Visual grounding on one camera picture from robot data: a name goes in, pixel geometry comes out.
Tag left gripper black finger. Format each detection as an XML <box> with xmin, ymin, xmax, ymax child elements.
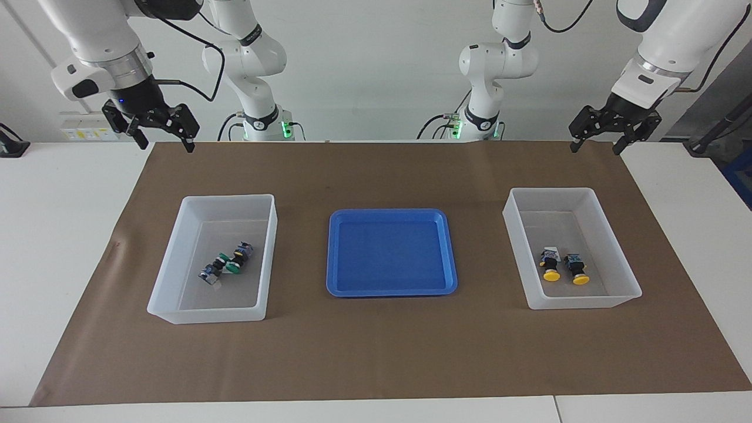
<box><xmin>614</xmin><ymin>113</ymin><xmax>662</xmax><ymax>155</ymax></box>
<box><xmin>569</xmin><ymin>107</ymin><xmax>603</xmax><ymax>153</ymax></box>

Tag black table clamp device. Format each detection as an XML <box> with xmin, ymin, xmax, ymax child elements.
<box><xmin>0</xmin><ymin>122</ymin><xmax>31</xmax><ymax>158</ymax></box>

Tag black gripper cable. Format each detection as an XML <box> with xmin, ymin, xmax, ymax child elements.
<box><xmin>138</xmin><ymin>6</ymin><xmax>227</xmax><ymax>102</ymax></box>
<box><xmin>535</xmin><ymin>0</ymin><xmax>752</xmax><ymax>93</ymax></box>

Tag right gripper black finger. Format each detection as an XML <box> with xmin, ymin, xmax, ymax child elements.
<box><xmin>103</xmin><ymin>100</ymin><xmax>149</xmax><ymax>150</ymax></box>
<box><xmin>167</xmin><ymin>103</ymin><xmax>200</xmax><ymax>152</ymax></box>

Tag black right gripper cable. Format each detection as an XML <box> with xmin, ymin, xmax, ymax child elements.
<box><xmin>138</xmin><ymin>6</ymin><xmax>227</xmax><ymax>102</ymax></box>

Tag brown paper table mat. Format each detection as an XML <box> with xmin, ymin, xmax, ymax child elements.
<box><xmin>29</xmin><ymin>140</ymin><xmax>752</xmax><ymax>407</ymax></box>

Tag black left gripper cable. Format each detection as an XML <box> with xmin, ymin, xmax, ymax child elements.
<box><xmin>535</xmin><ymin>0</ymin><xmax>752</xmax><ymax>93</ymax></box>

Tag black metal stand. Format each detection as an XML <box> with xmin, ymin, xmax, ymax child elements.
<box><xmin>686</xmin><ymin>93</ymin><xmax>752</xmax><ymax>155</ymax></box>

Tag white wall socket box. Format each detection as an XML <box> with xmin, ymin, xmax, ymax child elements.
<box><xmin>59</xmin><ymin>112</ymin><xmax>124</xmax><ymax>142</ymax></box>

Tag translucent white plastic box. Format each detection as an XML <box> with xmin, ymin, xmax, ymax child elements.
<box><xmin>502</xmin><ymin>187</ymin><xmax>643</xmax><ymax>311</ymax></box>
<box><xmin>146</xmin><ymin>194</ymin><xmax>278</xmax><ymax>325</ymax></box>

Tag yellow push button switch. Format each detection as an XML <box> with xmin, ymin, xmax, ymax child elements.
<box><xmin>563</xmin><ymin>253</ymin><xmax>590</xmax><ymax>286</ymax></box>
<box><xmin>539</xmin><ymin>247</ymin><xmax>562</xmax><ymax>283</ymax></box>

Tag green push button switch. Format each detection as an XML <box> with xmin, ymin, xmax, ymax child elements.
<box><xmin>199</xmin><ymin>253</ymin><xmax>231</xmax><ymax>284</ymax></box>
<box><xmin>225</xmin><ymin>242</ymin><xmax>254</xmax><ymax>277</ymax></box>

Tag blue crate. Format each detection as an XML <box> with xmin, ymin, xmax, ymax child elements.
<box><xmin>721</xmin><ymin>147</ymin><xmax>752</xmax><ymax>210</ymax></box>

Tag blue plastic tray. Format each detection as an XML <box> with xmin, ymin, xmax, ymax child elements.
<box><xmin>325</xmin><ymin>208</ymin><xmax>458</xmax><ymax>297</ymax></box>

